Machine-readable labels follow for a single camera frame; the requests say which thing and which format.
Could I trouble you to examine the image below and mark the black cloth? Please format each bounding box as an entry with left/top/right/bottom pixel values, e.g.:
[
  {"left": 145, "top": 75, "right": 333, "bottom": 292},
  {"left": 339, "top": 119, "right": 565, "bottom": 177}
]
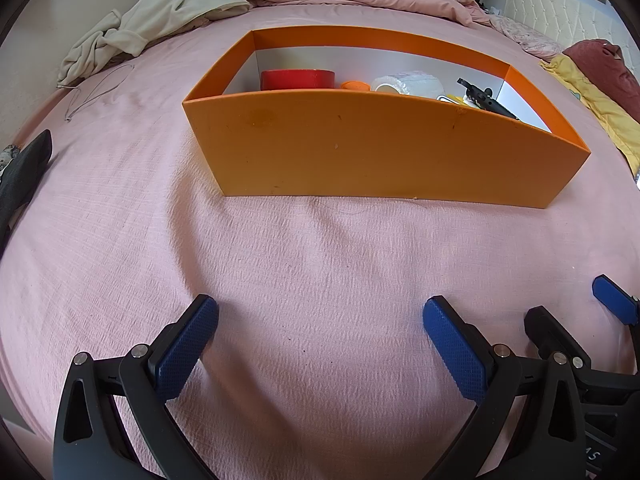
[{"left": 0, "top": 129, "right": 53, "bottom": 256}]

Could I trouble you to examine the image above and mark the orange cardboard box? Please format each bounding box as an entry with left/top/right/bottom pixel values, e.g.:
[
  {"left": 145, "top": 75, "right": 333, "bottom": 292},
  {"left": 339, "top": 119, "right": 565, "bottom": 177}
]
[{"left": 181, "top": 27, "right": 592, "bottom": 209}]

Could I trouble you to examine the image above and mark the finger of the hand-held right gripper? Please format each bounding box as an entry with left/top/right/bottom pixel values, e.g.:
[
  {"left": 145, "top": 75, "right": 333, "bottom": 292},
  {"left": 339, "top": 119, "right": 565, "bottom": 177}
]
[
  {"left": 523, "top": 305, "right": 591, "bottom": 368},
  {"left": 591, "top": 274, "right": 640, "bottom": 328}
]

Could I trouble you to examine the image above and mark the white tape roll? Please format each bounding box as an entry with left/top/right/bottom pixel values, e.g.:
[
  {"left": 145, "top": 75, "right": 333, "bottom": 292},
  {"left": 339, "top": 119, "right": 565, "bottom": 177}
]
[{"left": 371, "top": 70, "right": 445, "bottom": 97}]

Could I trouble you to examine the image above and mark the white quilted headboard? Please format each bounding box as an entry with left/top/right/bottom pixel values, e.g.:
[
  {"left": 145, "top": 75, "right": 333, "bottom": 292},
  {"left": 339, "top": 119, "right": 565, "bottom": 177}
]
[{"left": 505, "top": 0, "right": 616, "bottom": 46}]

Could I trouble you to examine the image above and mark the pink bed sheet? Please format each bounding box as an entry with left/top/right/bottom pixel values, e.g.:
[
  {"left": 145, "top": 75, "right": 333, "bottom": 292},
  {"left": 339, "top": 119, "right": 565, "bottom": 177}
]
[{"left": 0, "top": 0, "right": 640, "bottom": 480}]

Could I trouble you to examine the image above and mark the thin grey cord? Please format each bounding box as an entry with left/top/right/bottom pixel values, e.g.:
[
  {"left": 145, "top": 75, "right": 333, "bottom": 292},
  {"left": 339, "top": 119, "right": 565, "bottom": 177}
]
[{"left": 62, "top": 62, "right": 136, "bottom": 123}]

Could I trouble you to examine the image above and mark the red tin gold interior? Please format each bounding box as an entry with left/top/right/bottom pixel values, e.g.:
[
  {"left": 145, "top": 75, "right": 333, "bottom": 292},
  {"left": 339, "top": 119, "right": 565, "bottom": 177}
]
[{"left": 260, "top": 68, "right": 336, "bottom": 92}]

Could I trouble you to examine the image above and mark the cream cloth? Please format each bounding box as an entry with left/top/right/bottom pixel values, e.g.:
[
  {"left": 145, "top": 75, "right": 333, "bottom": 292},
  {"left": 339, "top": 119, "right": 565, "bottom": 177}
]
[{"left": 57, "top": 0, "right": 253, "bottom": 88}]

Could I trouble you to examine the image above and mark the dark red pillow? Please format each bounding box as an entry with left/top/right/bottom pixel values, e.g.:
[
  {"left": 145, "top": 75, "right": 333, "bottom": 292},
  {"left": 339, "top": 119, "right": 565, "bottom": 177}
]
[{"left": 562, "top": 39, "right": 640, "bottom": 123}]

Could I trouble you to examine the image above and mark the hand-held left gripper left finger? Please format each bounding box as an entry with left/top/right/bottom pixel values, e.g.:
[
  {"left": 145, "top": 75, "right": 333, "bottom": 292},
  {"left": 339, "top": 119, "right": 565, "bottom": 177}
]
[{"left": 52, "top": 294, "right": 220, "bottom": 480}]

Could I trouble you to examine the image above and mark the pink floral pillow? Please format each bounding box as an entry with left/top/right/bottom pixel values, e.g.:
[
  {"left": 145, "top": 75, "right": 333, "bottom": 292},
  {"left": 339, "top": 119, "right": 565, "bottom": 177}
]
[{"left": 487, "top": 14, "right": 563, "bottom": 58}]

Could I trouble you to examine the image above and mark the yellow blanket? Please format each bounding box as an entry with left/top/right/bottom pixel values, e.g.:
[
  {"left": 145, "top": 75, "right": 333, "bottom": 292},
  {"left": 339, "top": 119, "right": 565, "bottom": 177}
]
[{"left": 539, "top": 54, "right": 640, "bottom": 176}]

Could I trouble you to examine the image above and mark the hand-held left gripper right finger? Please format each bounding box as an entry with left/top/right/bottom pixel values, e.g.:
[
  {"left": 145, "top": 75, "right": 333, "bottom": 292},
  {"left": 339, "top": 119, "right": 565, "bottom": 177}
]
[{"left": 422, "top": 295, "right": 587, "bottom": 480}]

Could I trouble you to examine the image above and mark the black rectangular packet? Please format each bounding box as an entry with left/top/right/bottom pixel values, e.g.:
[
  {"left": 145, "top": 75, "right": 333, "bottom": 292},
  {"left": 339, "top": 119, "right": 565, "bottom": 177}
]
[{"left": 457, "top": 77, "right": 518, "bottom": 120}]

